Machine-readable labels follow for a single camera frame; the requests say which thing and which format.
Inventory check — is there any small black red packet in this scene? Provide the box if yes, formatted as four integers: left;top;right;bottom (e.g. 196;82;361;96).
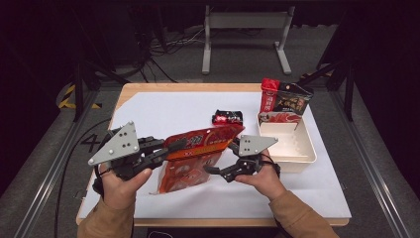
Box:
211;109;245;127

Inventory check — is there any orange clear food packet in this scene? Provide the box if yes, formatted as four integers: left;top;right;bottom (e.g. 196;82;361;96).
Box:
150;123;246;195

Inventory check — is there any white table sheet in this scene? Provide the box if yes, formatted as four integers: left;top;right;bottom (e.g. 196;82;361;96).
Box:
78;91;353;220

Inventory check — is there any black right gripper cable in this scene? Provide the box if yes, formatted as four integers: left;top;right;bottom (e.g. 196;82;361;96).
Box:
261;153;282;179

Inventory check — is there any long black floor cable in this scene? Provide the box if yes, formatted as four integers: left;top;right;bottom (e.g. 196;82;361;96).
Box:
53;117;113;238

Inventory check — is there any person's left hand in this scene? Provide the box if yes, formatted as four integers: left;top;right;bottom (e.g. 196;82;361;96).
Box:
98;168;154;211

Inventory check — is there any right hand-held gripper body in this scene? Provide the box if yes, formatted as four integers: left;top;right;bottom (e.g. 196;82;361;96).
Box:
222;134;279;183

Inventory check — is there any aluminium floor rail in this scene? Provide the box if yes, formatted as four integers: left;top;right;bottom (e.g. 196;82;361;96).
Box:
330;88;414;238
13;88;100;238

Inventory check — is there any large red black packet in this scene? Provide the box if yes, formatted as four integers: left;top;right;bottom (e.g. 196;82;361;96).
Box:
258;77;315;127

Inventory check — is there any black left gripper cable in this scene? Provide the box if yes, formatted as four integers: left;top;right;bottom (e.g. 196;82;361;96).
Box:
91;164;108;200

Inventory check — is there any grey metal stand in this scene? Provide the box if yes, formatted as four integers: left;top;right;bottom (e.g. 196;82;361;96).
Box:
201;4;296;76

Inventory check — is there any white divided plastic container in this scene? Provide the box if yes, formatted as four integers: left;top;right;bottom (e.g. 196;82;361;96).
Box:
257;110;318;174

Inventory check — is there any wooden table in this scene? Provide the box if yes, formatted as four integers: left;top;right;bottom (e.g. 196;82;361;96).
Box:
75;82;353;228

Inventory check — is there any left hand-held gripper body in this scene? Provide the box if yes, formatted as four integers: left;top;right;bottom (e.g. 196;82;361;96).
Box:
87;120;166;181

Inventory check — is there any black tripod stand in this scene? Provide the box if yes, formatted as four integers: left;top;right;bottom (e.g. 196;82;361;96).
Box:
296;9;359;122
70;9;131;123

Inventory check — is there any person's right hand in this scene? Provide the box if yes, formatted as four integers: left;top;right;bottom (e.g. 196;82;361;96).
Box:
234;150;288;201

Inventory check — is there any bundle of floor cables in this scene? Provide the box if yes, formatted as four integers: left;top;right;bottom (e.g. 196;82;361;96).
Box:
132;28;206;83

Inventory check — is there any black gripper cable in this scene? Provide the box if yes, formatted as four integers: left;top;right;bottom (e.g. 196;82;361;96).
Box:
261;153;282;179
91;164;108;200

